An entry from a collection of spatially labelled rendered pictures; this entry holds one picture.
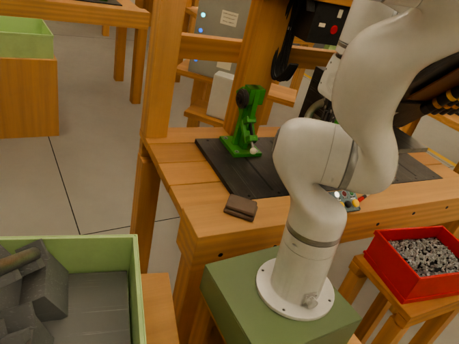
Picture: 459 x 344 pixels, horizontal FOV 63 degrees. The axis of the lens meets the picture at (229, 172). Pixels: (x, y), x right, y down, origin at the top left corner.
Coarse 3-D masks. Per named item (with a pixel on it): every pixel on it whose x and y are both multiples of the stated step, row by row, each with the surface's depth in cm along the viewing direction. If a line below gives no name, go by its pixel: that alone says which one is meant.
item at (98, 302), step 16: (96, 272) 95; (112, 272) 96; (80, 288) 90; (96, 288) 91; (112, 288) 92; (80, 304) 86; (96, 304) 87; (112, 304) 88; (64, 320) 82; (80, 320) 83; (96, 320) 84; (112, 320) 85; (128, 320) 86; (64, 336) 79; (80, 336) 80; (96, 336) 81; (112, 336) 82; (128, 336) 82
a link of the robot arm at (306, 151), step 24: (288, 120) 72; (312, 120) 70; (288, 144) 68; (312, 144) 67; (336, 144) 67; (288, 168) 69; (312, 168) 68; (336, 168) 67; (312, 192) 74; (288, 216) 80; (312, 216) 73; (336, 216) 75; (312, 240) 75; (336, 240) 77
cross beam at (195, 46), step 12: (192, 36) 144; (204, 36) 148; (216, 36) 153; (180, 48) 145; (192, 48) 147; (204, 48) 149; (216, 48) 151; (228, 48) 154; (300, 48) 168; (312, 48) 174; (204, 60) 152; (216, 60) 154; (228, 60) 157; (288, 60) 169; (300, 60) 172; (312, 60) 175; (324, 60) 178
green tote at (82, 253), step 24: (0, 240) 83; (24, 240) 85; (48, 240) 86; (72, 240) 88; (96, 240) 90; (120, 240) 92; (72, 264) 92; (96, 264) 94; (120, 264) 96; (144, 336) 71
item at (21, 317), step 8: (24, 304) 71; (32, 304) 72; (0, 312) 70; (8, 312) 71; (16, 312) 71; (24, 312) 71; (32, 312) 71; (8, 320) 70; (16, 320) 71; (24, 320) 71; (32, 320) 71; (8, 328) 70; (16, 328) 71; (24, 328) 71; (32, 328) 71
